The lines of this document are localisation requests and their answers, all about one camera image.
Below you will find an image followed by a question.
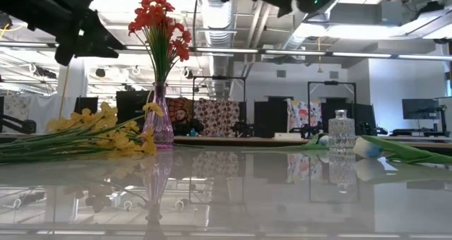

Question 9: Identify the yellow artificial flower bunch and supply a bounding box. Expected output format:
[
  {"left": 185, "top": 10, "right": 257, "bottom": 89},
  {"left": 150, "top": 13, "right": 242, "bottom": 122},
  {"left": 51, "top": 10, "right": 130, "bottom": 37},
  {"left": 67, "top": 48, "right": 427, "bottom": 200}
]
[{"left": 0, "top": 101, "right": 166, "bottom": 164}]

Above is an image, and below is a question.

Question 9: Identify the red artificial flower bunch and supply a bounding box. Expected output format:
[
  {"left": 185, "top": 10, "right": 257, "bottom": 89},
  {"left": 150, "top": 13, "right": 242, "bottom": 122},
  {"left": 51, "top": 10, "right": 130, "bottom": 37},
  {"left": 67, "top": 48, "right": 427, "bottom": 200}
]
[{"left": 127, "top": 0, "right": 194, "bottom": 85}]

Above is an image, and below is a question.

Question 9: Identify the pale floral cloth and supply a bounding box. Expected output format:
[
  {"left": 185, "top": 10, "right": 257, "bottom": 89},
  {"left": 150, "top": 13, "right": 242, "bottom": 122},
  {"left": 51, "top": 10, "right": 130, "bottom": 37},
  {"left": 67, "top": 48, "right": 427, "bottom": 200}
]
[{"left": 2, "top": 95, "right": 33, "bottom": 133}]

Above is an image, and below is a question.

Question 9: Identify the red dotted patterned cloth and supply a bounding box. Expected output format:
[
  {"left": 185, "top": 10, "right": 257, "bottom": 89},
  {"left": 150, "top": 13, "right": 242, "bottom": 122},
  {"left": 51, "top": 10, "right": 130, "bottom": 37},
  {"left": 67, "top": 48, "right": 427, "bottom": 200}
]
[{"left": 193, "top": 98, "right": 242, "bottom": 138}]

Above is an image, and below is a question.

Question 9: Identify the orange patterned cloth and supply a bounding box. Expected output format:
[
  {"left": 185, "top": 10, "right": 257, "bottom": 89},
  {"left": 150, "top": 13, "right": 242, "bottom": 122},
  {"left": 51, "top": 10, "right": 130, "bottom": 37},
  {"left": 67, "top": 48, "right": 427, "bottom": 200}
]
[{"left": 165, "top": 97, "right": 194, "bottom": 125}]

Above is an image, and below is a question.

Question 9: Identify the white colourful floral cloth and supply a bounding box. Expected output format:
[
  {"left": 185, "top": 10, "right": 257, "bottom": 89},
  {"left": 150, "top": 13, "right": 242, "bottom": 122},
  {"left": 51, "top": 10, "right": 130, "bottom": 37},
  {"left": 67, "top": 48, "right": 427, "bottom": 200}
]
[{"left": 286, "top": 98, "right": 323, "bottom": 132}]

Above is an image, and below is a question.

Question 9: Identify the black computer monitor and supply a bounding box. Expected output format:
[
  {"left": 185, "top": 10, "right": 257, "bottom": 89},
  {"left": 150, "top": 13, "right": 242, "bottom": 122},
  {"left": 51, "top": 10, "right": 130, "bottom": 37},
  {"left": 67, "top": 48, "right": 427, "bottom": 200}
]
[{"left": 401, "top": 97, "right": 441, "bottom": 121}]

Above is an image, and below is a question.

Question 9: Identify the pink glass vase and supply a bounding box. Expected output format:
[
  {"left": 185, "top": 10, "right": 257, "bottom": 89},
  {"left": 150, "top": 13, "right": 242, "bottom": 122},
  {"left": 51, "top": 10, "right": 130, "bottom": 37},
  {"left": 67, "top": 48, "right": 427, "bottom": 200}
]
[{"left": 141, "top": 82, "right": 175, "bottom": 150}]

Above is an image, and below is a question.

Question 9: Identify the white label on desk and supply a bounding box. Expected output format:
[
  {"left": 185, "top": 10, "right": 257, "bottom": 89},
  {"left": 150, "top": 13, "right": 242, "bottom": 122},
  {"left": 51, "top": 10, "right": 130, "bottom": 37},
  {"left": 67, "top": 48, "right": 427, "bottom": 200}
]
[{"left": 273, "top": 132, "right": 302, "bottom": 140}]

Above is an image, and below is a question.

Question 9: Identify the white artificial tulip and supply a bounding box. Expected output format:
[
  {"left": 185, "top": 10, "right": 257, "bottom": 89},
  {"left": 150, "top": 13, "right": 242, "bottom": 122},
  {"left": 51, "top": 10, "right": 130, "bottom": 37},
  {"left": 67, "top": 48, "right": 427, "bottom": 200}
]
[{"left": 352, "top": 134, "right": 452, "bottom": 165}]

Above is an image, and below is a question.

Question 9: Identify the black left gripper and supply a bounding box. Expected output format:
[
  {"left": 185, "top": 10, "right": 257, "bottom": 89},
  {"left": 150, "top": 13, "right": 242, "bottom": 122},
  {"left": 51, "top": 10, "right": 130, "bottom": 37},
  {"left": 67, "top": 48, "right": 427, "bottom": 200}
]
[{"left": 54, "top": 10, "right": 125, "bottom": 66}]

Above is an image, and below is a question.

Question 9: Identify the clear cut-glass vase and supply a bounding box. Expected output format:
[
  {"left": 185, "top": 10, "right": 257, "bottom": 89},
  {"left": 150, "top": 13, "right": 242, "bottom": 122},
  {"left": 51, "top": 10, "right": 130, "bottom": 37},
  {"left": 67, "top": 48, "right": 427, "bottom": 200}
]
[{"left": 327, "top": 109, "right": 357, "bottom": 150}]

